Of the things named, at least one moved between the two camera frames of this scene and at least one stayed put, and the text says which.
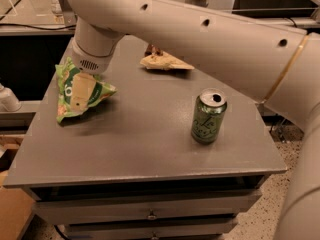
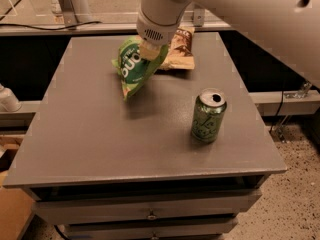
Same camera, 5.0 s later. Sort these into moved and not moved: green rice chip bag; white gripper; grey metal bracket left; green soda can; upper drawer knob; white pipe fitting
Moved: white gripper; green rice chip bag
Not moved: upper drawer knob; grey metal bracket left; green soda can; white pipe fitting
